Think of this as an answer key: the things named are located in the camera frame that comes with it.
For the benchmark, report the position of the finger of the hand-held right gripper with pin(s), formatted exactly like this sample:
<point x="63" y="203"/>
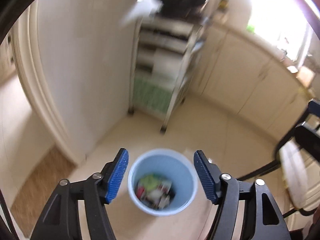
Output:
<point x="315" y="108"/>
<point x="310" y="137"/>

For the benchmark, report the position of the cream base cabinets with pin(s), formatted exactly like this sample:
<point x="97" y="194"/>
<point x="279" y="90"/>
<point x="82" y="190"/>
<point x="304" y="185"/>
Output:
<point x="250" y="80"/>

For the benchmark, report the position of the wooden cutting board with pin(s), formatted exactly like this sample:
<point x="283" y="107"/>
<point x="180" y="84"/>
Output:
<point x="305" y="76"/>

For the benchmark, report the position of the white storage trolley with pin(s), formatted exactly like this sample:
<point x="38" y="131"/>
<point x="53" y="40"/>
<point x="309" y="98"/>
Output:
<point x="160" y="62"/>

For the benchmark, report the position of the clear plastic bag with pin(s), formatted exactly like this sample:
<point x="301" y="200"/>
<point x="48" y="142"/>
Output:
<point x="155" y="195"/>

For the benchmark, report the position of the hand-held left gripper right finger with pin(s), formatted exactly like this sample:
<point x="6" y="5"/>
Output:
<point x="206" y="177"/>

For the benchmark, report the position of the red snack wrapper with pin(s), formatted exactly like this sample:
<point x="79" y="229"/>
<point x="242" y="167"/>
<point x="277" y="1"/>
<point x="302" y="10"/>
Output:
<point x="141" y="192"/>

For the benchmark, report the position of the green plastic bottle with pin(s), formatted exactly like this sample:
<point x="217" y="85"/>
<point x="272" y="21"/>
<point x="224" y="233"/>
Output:
<point x="250" y="28"/>

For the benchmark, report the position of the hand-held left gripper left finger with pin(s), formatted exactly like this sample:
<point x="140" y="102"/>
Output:
<point x="117" y="177"/>

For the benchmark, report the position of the blue plastic waste bin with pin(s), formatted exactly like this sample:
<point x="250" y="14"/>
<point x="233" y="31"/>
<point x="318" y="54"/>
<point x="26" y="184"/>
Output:
<point x="162" y="162"/>

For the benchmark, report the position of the round white marble table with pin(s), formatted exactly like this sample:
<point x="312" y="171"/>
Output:
<point x="297" y="180"/>

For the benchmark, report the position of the green snack wrapper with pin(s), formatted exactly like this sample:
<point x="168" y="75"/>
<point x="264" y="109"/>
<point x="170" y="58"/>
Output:
<point x="150" y="182"/>

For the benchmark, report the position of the cream door frame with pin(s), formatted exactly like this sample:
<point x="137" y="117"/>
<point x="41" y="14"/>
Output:
<point x="37" y="92"/>

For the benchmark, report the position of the sliding kitchen window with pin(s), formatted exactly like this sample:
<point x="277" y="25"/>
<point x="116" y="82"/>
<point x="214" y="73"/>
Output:
<point x="282" y="17"/>

